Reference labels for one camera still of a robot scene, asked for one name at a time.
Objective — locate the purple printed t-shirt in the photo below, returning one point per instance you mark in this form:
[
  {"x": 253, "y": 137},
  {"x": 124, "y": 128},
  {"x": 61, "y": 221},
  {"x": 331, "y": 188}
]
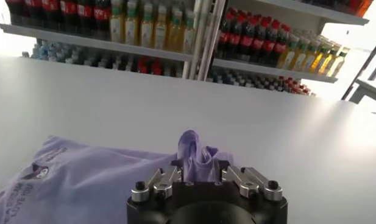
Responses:
[{"x": 84, "y": 188}]

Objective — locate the cola bottle red cap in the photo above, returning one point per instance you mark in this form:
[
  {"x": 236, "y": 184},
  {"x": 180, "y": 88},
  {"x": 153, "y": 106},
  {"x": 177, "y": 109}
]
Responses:
[
  {"x": 246, "y": 41},
  {"x": 50, "y": 10},
  {"x": 269, "y": 45},
  {"x": 235, "y": 39},
  {"x": 224, "y": 38},
  {"x": 101, "y": 15},
  {"x": 33, "y": 9},
  {"x": 280, "y": 48},
  {"x": 84, "y": 13},
  {"x": 14, "y": 9},
  {"x": 257, "y": 44},
  {"x": 68, "y": 12}
]

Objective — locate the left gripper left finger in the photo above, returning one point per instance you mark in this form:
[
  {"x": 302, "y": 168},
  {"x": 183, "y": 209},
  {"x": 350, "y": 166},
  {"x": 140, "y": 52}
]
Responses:
[{"x": 163, "y": 182}]

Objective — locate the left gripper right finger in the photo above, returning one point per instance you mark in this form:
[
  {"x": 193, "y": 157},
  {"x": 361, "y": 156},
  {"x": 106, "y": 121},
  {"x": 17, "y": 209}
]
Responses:
[{"x": 248, "y": 182}]

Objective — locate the grey metal frame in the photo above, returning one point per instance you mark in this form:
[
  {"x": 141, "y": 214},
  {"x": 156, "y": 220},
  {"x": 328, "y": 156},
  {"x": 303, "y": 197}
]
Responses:
[{"x": 367, "y": 88}]

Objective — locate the grey metal shelf rack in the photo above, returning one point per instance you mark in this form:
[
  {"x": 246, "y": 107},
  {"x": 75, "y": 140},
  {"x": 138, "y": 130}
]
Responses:
[
  {"x": 84, "y": 42},
  {"x": 267, "y": 69}
]

